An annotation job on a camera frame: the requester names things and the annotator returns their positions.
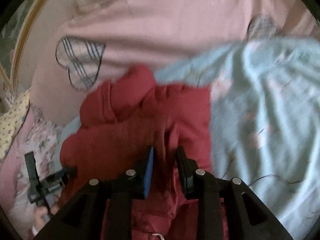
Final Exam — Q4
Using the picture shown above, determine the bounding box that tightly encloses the person's left hand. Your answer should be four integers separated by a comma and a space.
31, 206, 48, 236

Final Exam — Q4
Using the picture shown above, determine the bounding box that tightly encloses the white floral bed sheet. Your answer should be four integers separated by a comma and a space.
7, 104, 66, 230

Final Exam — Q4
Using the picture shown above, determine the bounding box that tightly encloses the red quilted jacket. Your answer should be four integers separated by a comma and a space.
59, 66, 212, 239

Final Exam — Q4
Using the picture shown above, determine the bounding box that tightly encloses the yellow dotted cloth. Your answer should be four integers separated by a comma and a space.
0, 90, 30, 161

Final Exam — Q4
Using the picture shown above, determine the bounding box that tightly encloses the light blue floral quilt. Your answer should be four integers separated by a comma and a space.
53, 36, 320, 240

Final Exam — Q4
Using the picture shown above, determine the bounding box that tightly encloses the pink heart-print duvet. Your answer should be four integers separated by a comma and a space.
0, 0, 320, 127

